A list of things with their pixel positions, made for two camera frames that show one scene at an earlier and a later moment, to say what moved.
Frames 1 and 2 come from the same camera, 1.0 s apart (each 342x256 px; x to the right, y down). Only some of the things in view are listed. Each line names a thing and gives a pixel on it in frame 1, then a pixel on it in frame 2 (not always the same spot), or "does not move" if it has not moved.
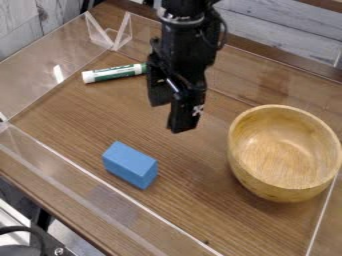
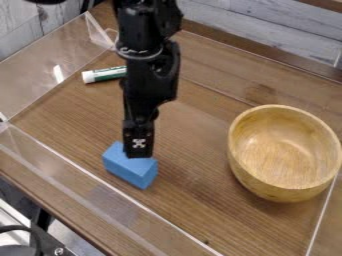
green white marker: x=113 y=72 does not move
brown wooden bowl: x=283 y=151 does not move
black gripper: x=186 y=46 -> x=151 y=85
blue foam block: x=129 y=165 does not move
